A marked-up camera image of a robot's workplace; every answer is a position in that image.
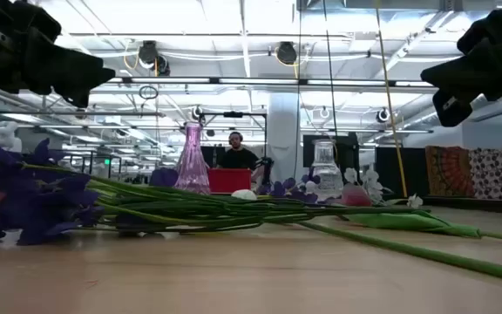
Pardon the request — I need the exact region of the black monitor screen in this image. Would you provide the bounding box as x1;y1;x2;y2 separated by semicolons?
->
302;133;360;175

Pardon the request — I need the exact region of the white blossom flower spray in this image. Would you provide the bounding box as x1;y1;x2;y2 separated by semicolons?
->
344;167;426;209

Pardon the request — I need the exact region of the clear glass vase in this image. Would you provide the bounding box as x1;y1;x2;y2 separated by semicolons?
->
310;138;344;201

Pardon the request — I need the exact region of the white dotted cloth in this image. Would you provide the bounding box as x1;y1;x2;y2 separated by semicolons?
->
468;147;502;201

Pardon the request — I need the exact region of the black stand frame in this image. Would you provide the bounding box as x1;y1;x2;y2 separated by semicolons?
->
198;111;269;175

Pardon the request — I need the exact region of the black partition panel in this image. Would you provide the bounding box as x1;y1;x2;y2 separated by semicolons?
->
375;147;429;197

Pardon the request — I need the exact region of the long silver overhead rail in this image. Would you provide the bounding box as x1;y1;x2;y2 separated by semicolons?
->
102;77;439;86

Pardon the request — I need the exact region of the yellow cable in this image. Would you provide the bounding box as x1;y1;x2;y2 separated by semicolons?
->
373;0;409;198

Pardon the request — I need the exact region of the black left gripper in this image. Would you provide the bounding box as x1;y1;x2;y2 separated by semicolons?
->
0;0;116;109

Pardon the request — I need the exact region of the white figure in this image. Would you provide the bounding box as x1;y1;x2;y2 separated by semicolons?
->
0;120;24;154

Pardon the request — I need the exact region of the purple blossom flower spray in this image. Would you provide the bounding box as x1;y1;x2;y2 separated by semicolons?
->
0;137;433;245
257;174;322;206

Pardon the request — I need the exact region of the person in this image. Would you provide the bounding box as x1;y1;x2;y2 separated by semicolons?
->
218;130;261;171

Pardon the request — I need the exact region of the short silver overhead rail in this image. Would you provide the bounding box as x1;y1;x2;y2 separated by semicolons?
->
0;109;165;118

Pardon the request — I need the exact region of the pink glass vase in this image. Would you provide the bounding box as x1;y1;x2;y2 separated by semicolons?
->
173;121;212;195

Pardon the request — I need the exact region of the thin black hanging cable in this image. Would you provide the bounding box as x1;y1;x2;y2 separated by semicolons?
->
294;0;303;180

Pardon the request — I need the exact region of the red box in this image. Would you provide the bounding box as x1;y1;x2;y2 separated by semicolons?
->
207;168;253;195

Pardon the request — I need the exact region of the orange mandala cloth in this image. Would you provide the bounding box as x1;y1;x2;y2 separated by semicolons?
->
424;146;474;198

